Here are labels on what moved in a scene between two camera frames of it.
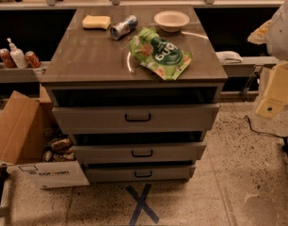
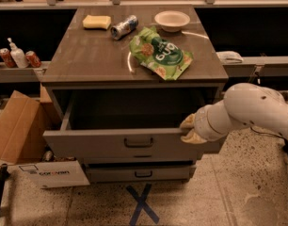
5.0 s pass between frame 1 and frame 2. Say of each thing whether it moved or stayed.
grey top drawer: moved
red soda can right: stayed
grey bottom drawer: stayed
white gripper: moved
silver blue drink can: stayed
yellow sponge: stayed
